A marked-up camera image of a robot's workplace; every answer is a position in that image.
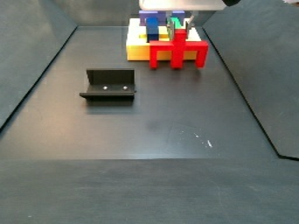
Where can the yellow wooden board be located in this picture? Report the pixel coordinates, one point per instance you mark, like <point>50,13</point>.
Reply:
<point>138,47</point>

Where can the black angled bracket holder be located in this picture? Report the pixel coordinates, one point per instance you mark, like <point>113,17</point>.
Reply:
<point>110,83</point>

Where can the red wooden block object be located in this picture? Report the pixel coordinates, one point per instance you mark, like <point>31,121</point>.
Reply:
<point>178,46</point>

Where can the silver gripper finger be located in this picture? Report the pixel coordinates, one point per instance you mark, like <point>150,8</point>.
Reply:
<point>170,23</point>

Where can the green wooden block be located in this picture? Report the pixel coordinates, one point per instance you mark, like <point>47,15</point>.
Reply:
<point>177,23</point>

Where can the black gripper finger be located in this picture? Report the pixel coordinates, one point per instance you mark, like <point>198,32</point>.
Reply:
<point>190,23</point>

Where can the blue wooden block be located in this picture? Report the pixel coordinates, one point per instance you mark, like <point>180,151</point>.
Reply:
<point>152,28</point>

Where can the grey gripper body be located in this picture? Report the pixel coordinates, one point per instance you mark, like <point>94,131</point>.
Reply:
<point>182,5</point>

